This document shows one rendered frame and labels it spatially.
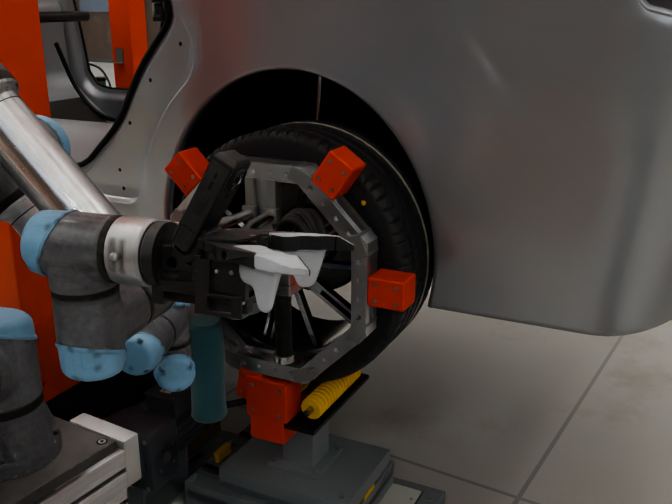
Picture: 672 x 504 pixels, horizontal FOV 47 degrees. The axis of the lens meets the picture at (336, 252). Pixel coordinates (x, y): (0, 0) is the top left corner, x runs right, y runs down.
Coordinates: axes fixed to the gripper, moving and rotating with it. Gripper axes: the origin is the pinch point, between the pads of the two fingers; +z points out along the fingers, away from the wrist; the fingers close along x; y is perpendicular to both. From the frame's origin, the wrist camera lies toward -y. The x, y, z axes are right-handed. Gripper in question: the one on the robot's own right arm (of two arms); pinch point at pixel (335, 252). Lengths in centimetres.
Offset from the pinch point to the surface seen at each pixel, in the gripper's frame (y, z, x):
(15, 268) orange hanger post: 26, -99, -73
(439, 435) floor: 99, -15, -187
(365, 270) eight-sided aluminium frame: 21, -20, -91
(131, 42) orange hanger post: -49, -249, -365
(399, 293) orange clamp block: 26, -12, -91
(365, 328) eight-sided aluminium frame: 35, -20, -93
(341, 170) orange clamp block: -1, -26, -89
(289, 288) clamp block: 22, -31, -71
